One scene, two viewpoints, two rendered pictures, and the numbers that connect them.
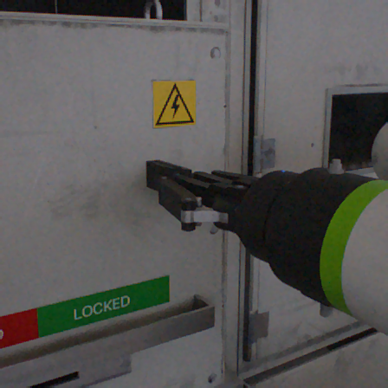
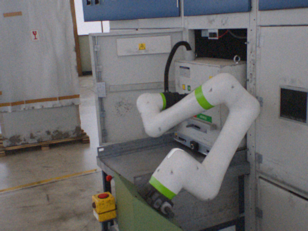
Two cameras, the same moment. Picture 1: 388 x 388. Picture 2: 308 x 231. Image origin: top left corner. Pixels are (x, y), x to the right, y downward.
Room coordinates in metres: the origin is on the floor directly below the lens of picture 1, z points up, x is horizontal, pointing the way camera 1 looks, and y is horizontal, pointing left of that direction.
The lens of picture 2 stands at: (0.56, -2.15, 1.64)
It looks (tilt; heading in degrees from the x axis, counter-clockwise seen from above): 14 degrees down; 97
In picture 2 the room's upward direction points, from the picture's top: 3 degrees counter-clockwise
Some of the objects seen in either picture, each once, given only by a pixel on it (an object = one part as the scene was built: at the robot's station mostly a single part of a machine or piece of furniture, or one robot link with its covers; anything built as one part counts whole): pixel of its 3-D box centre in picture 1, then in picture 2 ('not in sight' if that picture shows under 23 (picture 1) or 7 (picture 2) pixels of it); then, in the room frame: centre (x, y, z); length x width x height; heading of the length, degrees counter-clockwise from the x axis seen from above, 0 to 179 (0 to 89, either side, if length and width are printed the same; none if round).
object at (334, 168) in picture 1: (333, 241); (167, 101); (0.36, -0.10, 1.23); 0.09 x 0.06 x 0.12; 123
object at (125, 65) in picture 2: not in sight; (141, 87); (0.14, 0.47, 1.21); 0.63 x 0.07 x 0.74; 15
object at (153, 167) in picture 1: (164, 178); not in sight; (0.55, 0.03, 1.23); 0.07 x 0.01 x 0.03; 33
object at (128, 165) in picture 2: not in sight; (168, 163); (0.33, 0.05, 0.82); 0.68 x 0.62 x 0.06; 33
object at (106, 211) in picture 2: not in sight; (104, 206); (0.10, -0.56, 0.85); 0.08 x 0.08 x 0.10; 33
